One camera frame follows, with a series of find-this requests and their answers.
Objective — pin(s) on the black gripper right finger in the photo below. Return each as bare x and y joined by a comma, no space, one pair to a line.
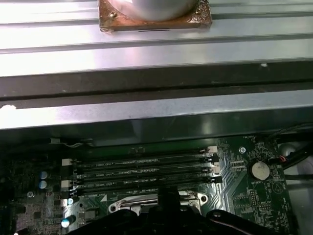
174,198

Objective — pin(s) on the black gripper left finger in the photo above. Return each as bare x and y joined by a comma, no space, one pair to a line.
162,198

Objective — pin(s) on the CPU socket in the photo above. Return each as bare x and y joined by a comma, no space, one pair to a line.
122,204

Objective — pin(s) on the white-clip RAM slot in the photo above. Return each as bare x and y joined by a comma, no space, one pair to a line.
146,155
146,175

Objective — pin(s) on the green motherboard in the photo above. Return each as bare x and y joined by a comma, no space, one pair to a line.
239,193

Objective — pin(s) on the black PC case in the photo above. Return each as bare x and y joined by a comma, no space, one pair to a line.
146,115

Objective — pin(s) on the silver coin battery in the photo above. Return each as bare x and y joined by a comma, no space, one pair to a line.
259,170

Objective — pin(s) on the brown base plate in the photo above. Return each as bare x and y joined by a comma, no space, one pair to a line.
156,24

